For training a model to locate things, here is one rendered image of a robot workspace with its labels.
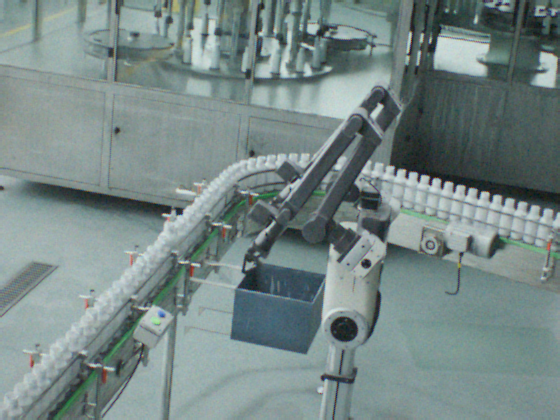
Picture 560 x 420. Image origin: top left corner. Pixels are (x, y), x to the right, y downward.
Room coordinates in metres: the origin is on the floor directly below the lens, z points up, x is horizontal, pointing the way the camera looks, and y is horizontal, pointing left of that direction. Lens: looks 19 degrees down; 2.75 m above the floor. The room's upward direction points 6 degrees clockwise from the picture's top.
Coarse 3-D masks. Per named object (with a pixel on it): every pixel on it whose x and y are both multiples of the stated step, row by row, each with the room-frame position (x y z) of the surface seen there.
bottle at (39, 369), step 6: (36, 366) 2.93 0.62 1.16; (42, 366) 2.94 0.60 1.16; (36, 372) 2.90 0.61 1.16; (42, 372) 2.91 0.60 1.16; (42, 378) 2.91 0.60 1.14; (42, 384) 2.90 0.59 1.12; (48, 384) 2.91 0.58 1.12; (42, 390) 2.90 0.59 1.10; (48, 396) 2.91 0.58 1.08; (42, 402) 2.90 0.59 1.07; (48, 402) 2.92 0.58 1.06; (42, 408) 2.90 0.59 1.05
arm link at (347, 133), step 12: (360, 120) 3.46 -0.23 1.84; (348, 132) 3.46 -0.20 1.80; (336, 144) 3.50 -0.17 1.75; (348, 144) 3.49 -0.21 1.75; (324, 156) 3.50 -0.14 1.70; (336, 156) 3.50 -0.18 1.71; (312, 168) 3.51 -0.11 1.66; (324, 168) 3.50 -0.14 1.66; (312, 180) 3.51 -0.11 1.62; (300, 192) 3.51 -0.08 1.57; (312, 192) 3.51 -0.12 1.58; (288, 204) 3.51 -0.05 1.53; (300, 204) 3.51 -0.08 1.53
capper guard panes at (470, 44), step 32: (448, 0) 8.79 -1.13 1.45; (480, 0) 8.75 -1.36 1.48; (512, 0) 8.70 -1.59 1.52; (544, 0) 8.66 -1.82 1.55; (448, 32) 8.79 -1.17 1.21; (480, 32) 8.74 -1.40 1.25; (512, 32) 8.70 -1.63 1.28; (544, 32) 8.65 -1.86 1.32; (448, 64) 8.78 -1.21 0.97; (480, 64) 8.73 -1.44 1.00; (544, 64) 8.64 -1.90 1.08
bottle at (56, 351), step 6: (54, 348) 3.05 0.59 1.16; (60, 348) 3.05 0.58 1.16; (54, 354) 3.02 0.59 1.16; (60, 354) 3.03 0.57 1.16; (60, 360) 3.03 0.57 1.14; (60, 366) 3.02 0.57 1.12; (66, 366) 3.04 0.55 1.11; (60, 372) 3.02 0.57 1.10; (60, 378) 3.02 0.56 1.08; (60, 384) 3.02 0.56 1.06; (60, 390) 3.02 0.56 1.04
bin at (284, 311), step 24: (216, 264) 4.39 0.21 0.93; (264, 264) 4.41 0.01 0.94; (240, 288) 4.17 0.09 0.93; (264, 288) 4.41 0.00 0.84; (288, 288) 4.39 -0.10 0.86; (312, 288) 4.37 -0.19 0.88; (240, 312) 4.12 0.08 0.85; (264, 312) 4.10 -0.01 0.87; (288, 312) 4.08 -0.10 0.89; (312, 312) 4.08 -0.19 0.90; (240, 336) 4.11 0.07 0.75; (264, 336) 4.10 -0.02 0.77; (288, 336) 4.08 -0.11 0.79; (312, 336) 4.16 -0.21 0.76
